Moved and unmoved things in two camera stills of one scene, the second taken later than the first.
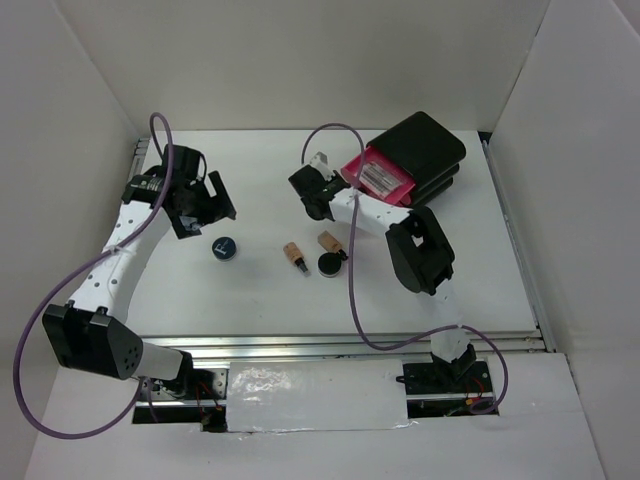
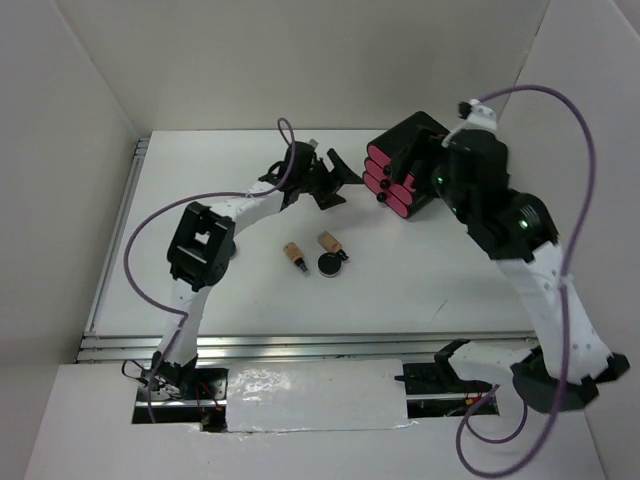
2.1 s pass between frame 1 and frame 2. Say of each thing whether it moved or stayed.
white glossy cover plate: stayed
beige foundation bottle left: stayed
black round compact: stayed
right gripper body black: moved
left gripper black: moved
